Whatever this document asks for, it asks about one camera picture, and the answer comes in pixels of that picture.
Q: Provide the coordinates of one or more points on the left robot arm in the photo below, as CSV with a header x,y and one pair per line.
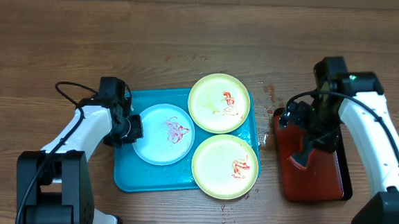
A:
x,y
53,184

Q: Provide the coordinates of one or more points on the light blue round plate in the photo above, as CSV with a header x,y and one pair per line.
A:
x,y
168,135

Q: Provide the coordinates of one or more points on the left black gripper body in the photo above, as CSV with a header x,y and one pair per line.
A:
x,y
125,133

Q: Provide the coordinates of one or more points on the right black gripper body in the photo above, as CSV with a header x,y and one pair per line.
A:
x,y
317,143

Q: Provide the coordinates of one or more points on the pink and black sponge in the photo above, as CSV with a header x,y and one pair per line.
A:
x,y
301,153

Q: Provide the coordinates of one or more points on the green rimmed plate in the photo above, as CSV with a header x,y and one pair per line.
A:
x,y
225,167
219,103

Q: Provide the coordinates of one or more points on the teal plastic serving tray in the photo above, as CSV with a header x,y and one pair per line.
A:
x,y
133,174

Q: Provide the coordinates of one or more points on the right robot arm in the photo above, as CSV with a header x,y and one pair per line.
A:
x,y
355,100

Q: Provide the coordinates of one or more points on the red black lacquer tray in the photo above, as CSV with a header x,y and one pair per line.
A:
x,y
325,178

